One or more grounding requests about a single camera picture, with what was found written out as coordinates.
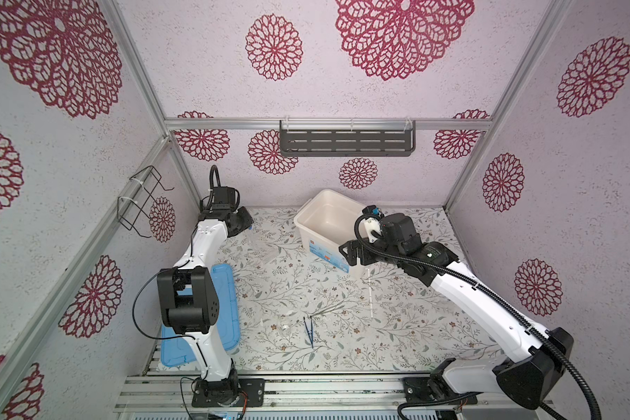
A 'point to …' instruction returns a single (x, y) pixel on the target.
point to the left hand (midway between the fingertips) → (246, 225)
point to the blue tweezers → (311, 336)
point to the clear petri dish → (285, 327)
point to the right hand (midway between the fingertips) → (353, 240)
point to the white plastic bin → (325, 220)
